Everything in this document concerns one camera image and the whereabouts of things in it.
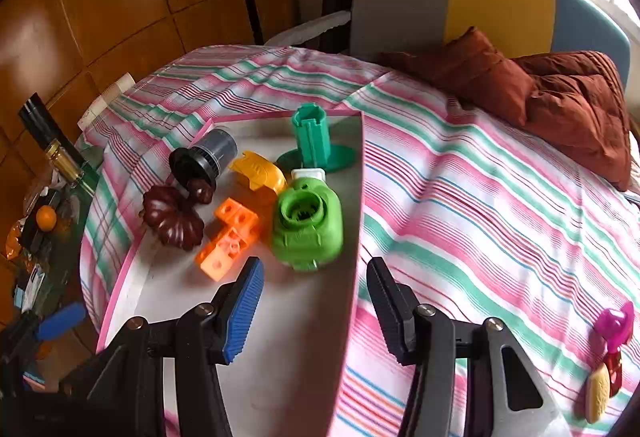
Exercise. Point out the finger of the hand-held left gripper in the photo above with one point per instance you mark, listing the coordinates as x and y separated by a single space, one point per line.
60 321

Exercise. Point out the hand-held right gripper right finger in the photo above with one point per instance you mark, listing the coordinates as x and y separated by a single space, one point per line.
395 317

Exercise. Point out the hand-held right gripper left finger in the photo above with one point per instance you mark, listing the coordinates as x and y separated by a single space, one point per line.
245 312

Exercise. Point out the orange plastic block piece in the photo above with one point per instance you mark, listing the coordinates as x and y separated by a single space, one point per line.
220 259

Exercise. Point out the white tray with pink rim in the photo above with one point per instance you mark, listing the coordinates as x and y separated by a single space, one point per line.
300 342

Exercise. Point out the light green round toy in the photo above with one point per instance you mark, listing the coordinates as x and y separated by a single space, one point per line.
305 227

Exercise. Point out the yellow curved plastic piece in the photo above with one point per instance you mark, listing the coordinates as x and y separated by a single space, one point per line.
260 169

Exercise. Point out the teal flanged plastic part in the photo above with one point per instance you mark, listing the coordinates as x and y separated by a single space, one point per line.
312 132

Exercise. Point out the cluttered glass side table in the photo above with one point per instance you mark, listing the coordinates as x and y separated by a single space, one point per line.
65 257

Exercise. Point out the small orange ball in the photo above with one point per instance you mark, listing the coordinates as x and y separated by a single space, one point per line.
46 218

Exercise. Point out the dark brown flower-shaped piece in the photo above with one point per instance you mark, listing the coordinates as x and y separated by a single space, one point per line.
172 219

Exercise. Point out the small dark brown piece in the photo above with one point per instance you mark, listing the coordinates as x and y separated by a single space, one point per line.
202 191

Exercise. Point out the grey and black cylinder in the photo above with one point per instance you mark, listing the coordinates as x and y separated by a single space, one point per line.
215 147

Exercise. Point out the black bottle with gold band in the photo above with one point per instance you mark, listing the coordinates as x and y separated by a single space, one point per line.
40 122

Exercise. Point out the yellow oval patterned case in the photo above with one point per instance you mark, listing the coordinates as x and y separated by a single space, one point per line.
597 392

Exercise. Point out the red metallic cylinder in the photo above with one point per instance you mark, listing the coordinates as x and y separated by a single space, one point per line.
614 362

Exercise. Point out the white mattress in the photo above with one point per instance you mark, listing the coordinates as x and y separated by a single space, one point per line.
105 99

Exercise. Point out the brown quilt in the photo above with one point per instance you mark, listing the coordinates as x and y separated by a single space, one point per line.
575 102

